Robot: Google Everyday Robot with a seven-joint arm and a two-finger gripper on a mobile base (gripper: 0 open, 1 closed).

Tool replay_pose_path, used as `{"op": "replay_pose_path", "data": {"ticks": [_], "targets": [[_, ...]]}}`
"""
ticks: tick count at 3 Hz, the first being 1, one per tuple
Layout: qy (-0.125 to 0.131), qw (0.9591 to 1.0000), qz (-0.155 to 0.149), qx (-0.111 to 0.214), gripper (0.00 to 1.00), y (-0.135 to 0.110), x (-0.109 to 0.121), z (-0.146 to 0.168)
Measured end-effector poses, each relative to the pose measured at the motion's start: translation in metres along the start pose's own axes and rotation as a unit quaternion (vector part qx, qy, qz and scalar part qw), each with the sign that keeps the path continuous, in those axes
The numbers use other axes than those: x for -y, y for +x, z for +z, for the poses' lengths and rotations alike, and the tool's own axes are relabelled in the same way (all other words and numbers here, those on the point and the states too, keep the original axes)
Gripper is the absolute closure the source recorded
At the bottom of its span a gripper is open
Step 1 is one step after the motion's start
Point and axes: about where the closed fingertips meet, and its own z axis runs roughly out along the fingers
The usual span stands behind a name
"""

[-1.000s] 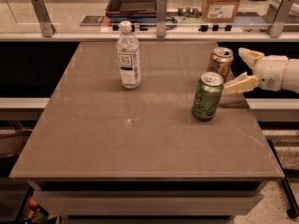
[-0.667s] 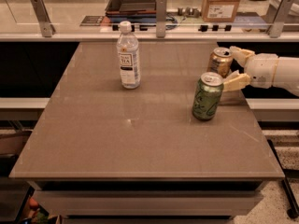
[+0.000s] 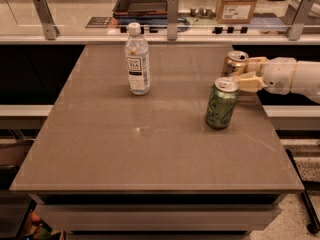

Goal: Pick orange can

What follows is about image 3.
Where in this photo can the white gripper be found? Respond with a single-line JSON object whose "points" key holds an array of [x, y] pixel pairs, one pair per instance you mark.
{"points": [[279, 74]]}

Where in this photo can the orange soda can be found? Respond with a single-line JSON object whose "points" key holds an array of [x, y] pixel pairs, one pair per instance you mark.
{"points": [[235, 63]]}

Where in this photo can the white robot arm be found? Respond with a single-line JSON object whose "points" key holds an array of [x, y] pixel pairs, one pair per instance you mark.
{"points": [[306, 80]]}

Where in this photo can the green soda can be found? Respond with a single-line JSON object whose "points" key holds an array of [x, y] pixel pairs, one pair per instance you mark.
{"points": [[222, 101]]}

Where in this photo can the cardboard box with label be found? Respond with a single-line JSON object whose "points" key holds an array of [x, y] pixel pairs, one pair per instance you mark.
{"points": [[235, 11]]}

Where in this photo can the clear plastic water bottle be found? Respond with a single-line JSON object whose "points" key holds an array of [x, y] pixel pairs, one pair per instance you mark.
{"points": [[137, 60]]}

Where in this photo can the glass barrier panel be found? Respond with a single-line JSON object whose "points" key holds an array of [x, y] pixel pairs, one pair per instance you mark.
{"points": [[19, 18]]}

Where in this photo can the colourful items in bin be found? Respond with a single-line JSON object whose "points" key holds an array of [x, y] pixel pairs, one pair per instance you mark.
{"points": [[34, 229]]}

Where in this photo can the right metal glass bracket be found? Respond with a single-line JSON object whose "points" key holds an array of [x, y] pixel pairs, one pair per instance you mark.
{"points": [[296, 18]]}

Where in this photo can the metal glass bracket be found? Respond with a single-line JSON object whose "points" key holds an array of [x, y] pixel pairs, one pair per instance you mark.
{"points": [[296, 18], [172, 19], [50, 29]]}

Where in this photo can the middle metal glass bracket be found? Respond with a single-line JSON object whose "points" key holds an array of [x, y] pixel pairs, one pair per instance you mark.
{"points": [[172, 19]]}

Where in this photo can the black floor cable strip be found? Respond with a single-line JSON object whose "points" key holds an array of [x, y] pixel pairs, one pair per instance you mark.
{"points": [[313, 226]]}

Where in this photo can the left metal glass bracket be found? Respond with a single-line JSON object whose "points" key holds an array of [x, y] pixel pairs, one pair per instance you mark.
{"points": [[50, 29]]}

